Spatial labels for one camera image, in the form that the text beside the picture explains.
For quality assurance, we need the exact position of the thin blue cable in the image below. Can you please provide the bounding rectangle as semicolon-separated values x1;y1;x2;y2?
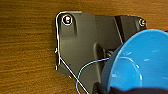
74;57;113;94

